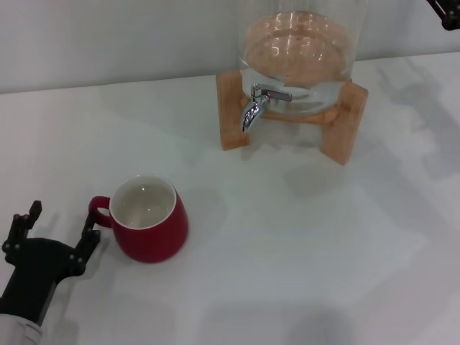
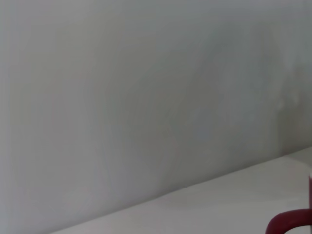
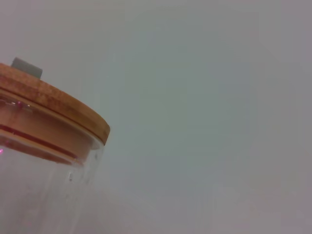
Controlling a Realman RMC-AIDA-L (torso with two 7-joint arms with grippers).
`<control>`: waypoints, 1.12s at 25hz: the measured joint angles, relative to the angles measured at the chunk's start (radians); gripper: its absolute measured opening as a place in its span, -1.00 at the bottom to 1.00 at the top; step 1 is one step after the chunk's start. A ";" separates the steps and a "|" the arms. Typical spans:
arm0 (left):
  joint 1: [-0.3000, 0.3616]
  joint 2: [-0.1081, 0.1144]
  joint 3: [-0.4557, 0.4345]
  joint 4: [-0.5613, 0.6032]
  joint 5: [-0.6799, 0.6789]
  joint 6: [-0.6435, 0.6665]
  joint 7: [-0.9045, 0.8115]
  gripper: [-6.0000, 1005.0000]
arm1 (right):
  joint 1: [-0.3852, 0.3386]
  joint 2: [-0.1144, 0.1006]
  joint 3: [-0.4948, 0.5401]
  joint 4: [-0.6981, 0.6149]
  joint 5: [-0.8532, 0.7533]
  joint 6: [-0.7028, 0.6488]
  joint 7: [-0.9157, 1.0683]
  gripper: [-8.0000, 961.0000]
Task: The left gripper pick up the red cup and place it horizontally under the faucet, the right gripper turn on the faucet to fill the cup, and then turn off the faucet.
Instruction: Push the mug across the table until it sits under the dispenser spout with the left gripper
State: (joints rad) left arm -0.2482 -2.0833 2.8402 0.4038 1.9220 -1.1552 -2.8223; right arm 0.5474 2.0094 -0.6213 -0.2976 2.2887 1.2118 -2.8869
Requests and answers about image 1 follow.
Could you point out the light wooden jar stand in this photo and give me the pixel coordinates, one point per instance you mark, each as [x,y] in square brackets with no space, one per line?
[341,125]

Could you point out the red ceramic cup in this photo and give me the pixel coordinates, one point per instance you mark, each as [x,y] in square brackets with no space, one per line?
[154,240]

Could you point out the clear glass dispenser jar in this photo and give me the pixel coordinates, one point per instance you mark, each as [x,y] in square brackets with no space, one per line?
[298,54]

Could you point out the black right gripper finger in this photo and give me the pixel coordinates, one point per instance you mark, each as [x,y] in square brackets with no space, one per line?
[451,12]

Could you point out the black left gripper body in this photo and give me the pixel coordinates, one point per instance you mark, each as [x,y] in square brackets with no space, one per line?
[36,273]

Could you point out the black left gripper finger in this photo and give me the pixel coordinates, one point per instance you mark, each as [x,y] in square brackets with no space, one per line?
[19,226]
[88,240]

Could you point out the chrome faucet with lever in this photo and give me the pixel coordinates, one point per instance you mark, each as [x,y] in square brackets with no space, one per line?
[253,108]

